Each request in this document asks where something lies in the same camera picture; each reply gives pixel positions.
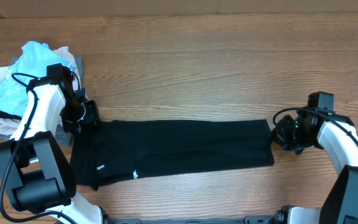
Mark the light blue folded shirt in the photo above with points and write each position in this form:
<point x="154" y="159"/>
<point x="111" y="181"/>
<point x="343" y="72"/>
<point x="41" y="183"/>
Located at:
<point x="32" y="63"/>

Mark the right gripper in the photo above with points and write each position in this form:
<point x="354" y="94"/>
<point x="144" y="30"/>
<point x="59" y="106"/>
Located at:
<point x="280" y="138"/>

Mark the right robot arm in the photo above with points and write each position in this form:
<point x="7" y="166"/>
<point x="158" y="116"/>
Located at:
<point x="318" y="125"/>

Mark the black t-shirt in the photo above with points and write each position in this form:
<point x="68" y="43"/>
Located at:
<point x="128" y="150"/>

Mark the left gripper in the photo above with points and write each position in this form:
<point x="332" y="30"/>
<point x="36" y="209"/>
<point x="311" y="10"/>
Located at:
<point x="90" y="122"/>

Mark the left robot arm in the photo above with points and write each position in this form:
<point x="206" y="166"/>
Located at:
<point x="36" y="178"/>

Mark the grey folded shirt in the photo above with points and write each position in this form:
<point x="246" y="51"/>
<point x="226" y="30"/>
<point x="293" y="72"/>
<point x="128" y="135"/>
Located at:
<point x="62" y="137"/>

